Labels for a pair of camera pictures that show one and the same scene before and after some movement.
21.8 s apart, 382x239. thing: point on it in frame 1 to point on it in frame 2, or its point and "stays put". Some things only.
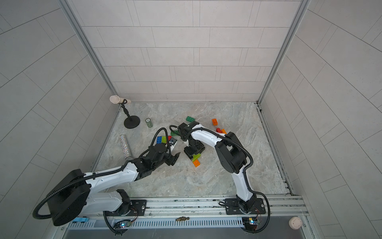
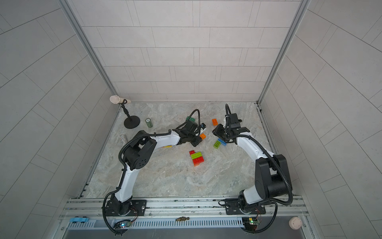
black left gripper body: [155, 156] to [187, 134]
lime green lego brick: [196, 157] stays put
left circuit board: [122, 224] stays put
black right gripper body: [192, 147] to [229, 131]
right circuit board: [250, 223] stays put
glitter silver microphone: [126, 150] stays put
